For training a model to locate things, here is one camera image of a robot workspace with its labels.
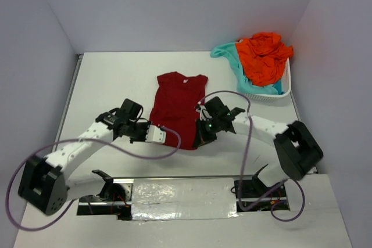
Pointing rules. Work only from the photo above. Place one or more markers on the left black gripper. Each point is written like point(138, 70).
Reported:
point(145, 125)

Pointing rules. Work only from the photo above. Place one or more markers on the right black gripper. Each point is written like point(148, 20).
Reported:
point(202, 137)

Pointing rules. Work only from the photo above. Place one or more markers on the dark red t shirt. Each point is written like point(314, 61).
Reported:
point(174, 104)

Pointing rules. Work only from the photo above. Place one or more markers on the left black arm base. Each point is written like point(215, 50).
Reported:
point(113, 199)

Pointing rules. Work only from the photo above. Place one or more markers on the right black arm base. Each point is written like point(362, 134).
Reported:
point(252, 190)

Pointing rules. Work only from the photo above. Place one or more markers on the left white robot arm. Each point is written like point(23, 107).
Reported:
point(46, 181)

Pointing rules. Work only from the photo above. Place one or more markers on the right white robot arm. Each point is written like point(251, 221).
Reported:
point(296, 149)

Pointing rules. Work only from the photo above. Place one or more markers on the shiny taped white panel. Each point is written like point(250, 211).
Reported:
point(183, 199)

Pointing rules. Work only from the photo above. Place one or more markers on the teal t shirt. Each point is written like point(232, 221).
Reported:
point(229, 51)

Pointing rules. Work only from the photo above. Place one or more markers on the orange t shirt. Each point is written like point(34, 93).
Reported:
point(263, 57)

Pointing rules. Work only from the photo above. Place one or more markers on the white laundry basket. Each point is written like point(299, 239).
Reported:
point(270, 93)

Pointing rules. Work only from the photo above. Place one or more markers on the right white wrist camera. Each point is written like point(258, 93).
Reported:
point(203, 113)

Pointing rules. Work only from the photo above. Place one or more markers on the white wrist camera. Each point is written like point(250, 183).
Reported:
point(155, 134)
point(203, 113)

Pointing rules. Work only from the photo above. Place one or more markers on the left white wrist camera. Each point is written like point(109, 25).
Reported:
point(155, 134)

